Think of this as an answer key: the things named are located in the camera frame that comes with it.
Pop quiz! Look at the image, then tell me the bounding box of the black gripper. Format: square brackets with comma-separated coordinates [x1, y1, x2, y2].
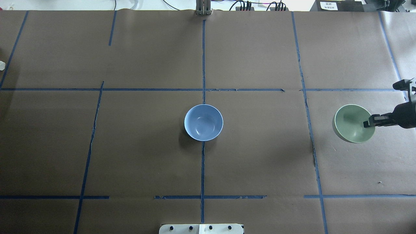
[363, 78, 416, 129]

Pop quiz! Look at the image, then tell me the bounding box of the green bowl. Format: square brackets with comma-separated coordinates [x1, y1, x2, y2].
[332, 104, 375, 143]

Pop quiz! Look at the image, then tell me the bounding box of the blue bowl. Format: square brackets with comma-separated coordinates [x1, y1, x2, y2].
[184, 104, 224, 142]

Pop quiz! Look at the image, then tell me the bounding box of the black box with label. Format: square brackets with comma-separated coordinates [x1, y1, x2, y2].
[309, 0, 364, 12]

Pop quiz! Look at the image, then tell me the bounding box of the black cable bundle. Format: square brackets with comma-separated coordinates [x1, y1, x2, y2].
[227, 0, 288, 12]

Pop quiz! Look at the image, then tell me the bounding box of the white base plate with knobs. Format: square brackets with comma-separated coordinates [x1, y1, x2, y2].
[159, 223, 245, 234]

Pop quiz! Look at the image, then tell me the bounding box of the grey metal post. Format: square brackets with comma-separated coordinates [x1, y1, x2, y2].
[196, 0, 212, 15]

